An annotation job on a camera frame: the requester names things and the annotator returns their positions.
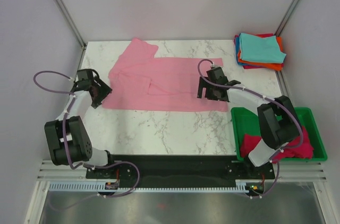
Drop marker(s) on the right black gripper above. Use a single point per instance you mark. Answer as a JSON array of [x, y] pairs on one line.
[[202, 84]]

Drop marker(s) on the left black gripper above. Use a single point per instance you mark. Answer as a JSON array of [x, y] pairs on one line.
[[104, 91]]

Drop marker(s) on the pink t shirt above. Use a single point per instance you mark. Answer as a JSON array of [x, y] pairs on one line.
[[141, 81]]

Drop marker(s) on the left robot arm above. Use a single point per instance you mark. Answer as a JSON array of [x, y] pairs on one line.
[[67, 138]]

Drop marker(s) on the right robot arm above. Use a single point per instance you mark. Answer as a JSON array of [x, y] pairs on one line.
[[279, 126]]

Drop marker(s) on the folded blue t shirt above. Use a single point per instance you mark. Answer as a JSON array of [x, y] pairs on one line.
[[236, 46]]

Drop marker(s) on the folded orange t shirt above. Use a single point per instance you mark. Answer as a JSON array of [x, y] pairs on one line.
[[278, 67]]

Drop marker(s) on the green plastic bin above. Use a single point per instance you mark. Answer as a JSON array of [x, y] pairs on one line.
[[245, 122]]

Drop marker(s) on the folded teal t shirt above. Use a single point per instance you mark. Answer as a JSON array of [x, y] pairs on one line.
[[260, 50]]

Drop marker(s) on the crimson t shirt in bin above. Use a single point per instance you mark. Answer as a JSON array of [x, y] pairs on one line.
[[304, 151]]

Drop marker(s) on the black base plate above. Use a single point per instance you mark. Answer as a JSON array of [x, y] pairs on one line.
[[180, 171]]

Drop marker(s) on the white slotted cable duct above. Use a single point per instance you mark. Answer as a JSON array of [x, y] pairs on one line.
[[106, 187]]

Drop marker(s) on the left aluminium frame post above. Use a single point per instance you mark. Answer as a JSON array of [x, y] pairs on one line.
[[67, 16]]

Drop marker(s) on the aluminium frame post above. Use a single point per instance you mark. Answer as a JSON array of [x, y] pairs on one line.
[[67, 16], [286, 18]]

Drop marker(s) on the right aluminium frame post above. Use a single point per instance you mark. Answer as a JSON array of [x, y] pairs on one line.
[[286, 18]]

